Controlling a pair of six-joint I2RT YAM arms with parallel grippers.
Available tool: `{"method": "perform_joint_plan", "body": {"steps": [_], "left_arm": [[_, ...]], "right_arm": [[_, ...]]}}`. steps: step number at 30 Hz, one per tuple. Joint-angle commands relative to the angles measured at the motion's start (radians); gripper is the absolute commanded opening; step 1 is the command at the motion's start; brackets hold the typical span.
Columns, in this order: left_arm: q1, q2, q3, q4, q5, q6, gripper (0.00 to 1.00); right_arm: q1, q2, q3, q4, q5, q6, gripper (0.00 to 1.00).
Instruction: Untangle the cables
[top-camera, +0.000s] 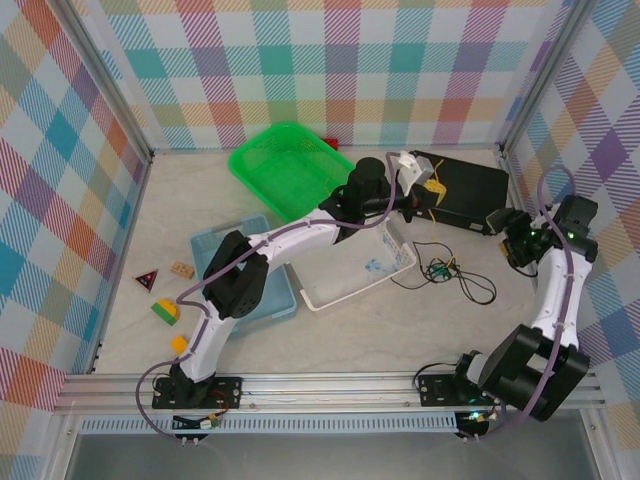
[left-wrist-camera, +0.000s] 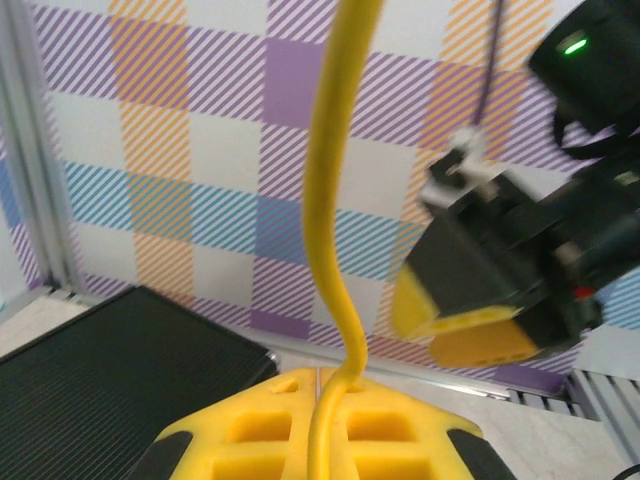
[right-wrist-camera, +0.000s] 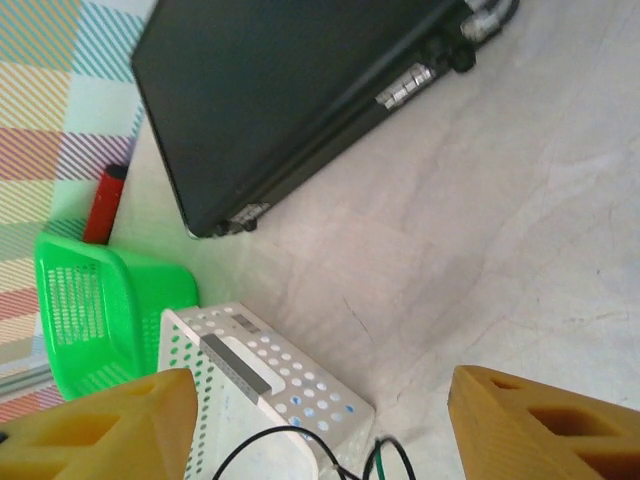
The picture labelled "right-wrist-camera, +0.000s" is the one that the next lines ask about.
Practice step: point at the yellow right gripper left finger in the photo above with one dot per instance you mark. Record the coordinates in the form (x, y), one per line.
(100, 435)

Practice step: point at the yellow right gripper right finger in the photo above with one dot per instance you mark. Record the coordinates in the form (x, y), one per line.
(550, 440)

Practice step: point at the green plastic basket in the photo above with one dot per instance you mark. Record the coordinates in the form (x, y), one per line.
(100, 320)

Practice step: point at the white perforated plastic basket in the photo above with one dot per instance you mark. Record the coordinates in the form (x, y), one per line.
(280, 370)

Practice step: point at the red cylinder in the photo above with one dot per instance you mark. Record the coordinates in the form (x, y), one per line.
(105, 205)

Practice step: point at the black ribbed case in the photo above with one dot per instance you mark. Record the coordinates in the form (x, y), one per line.
(275, 100)

